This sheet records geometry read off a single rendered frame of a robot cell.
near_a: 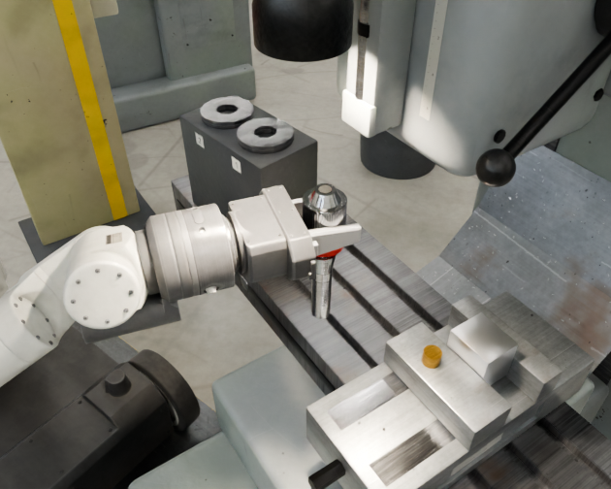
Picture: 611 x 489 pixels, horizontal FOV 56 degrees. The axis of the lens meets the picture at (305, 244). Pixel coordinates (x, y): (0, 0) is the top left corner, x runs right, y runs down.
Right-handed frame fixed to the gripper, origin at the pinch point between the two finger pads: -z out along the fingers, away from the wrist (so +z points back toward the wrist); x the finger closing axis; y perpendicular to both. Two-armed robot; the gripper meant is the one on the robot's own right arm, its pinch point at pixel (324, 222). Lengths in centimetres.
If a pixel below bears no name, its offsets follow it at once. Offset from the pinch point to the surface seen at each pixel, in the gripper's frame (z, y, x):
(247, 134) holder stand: 0.0, 7.6, 33.0
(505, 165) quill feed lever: -8.3, -15.2, -15.3
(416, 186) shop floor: -107, 121, 148
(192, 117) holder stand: 6.8, 9.0, 43.5
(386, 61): -3.0, -19.7, -4.7
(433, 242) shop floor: -95, 121, 110
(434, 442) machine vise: -7.2, 20.4, -17.5
